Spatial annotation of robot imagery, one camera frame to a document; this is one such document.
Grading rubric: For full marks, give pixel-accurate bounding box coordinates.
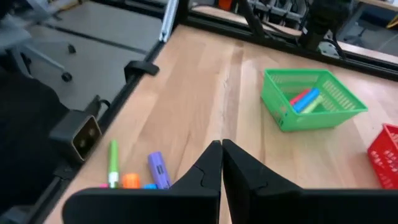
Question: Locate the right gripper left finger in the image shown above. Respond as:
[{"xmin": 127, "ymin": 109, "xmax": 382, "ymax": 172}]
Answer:
[{"xmin": 62, "ymin": 139, "xmax": 223, "ymax": 224}]

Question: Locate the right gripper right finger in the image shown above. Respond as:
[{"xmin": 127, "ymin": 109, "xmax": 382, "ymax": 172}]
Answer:
[{"xmin": 222, "ymin": 139, "xmax": 398, "ymax": 224}]

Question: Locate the orange highlighter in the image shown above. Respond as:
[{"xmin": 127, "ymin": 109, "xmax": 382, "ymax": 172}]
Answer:
[{"xmin": 121, "ymin": 173, "xmax": 141, "ymax": 190}]

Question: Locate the purple highlighter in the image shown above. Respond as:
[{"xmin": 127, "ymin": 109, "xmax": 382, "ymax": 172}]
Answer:
[{"xmin": 147, "ymin": 151, "xmax": 172, "ymax": 190}]

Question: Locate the green capped thin marker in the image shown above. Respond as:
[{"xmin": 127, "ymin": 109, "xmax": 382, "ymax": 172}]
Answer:
[{"xmin": 108, "ymin": 139, "xmax": 120, "ymax": 189}]

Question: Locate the green highlighter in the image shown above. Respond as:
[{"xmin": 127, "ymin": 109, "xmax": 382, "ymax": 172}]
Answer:
[{"xmin": 300, "ymin": 95, "xmax": 324, "ymax": 114}]

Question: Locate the pink highlighter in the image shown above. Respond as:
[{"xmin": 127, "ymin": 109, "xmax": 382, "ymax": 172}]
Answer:
[{"xmin": 289, "ymin": 88, "xmax": 312, "ymax": 106}]

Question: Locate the green plastic basket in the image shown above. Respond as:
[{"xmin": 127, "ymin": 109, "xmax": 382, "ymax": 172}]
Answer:
[{"xmin": 260, "ymin": 68, "xmax": 369, "ymax": 133}]

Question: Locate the red plastic basket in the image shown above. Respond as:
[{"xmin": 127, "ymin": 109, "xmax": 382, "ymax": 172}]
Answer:
[{"xmin": 367, "ymin": 123, "xmax": 398, "ymax": 190}]

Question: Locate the person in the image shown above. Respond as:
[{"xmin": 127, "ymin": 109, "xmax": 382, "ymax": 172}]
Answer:
[{"xmin": 0, "ymin": 70, "xmax": 71, "ymax": 215}]

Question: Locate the grey office chair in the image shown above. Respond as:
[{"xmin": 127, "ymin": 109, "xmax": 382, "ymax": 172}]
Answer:
[{"xmin": 0, "ymin": 0, "xmax": 77, "ymax": 83}]

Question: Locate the black table-level camera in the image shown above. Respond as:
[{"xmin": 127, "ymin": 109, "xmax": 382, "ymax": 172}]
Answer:
[{"xmin": 49, "ymin": 109, "xmax": 103, "ymax": 164}]

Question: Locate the black frame clamp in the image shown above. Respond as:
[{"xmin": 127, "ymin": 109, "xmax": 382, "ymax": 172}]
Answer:
[{"xmin": 123, "ymin": 60, "xmax": 160, "ymax": 82}]

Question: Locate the black aluminium table frame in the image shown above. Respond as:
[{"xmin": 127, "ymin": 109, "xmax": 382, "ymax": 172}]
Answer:
[{"xmin": 27, "ymin": 0, "xmax": 398, "ymax": 224}]

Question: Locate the silver aluminium bracket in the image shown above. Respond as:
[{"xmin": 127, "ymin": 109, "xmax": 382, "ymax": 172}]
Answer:
[{"xmin": 158, "ymin": 0, "xmax": 180, "ymax": 43}]

